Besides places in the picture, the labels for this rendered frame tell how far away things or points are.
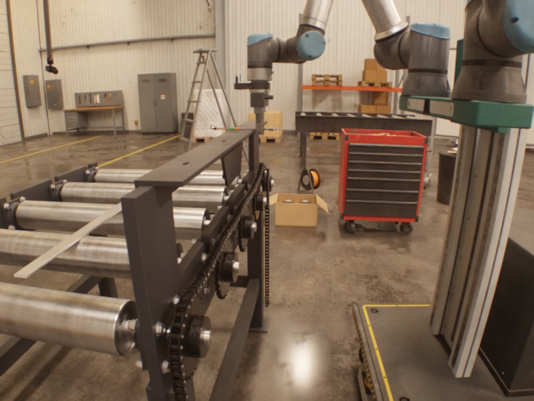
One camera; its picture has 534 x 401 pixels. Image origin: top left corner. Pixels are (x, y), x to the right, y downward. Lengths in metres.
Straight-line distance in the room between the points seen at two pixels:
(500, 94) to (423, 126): 5.59
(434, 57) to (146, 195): 1.13
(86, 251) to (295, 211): 2.70
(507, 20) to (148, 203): 0.74
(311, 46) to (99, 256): 0.89
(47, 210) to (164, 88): 10.09
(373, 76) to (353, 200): 7.15
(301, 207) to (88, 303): 2.92
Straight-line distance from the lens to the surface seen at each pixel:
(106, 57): 13.04
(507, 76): 1.00
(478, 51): 1.01
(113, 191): 1.68
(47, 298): 0.85
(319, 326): 2.19
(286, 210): 3.54
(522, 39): 0.83
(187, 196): 1.53
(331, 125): 6.19
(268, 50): 1.30
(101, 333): 0.76
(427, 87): 1.41
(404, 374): 1.49
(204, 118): 9.37
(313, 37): 1.21
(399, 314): 1.81
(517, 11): 0.82
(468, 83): 1.00
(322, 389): 1.83
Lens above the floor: 1.31
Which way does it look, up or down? 17 degrees down
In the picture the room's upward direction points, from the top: straight up
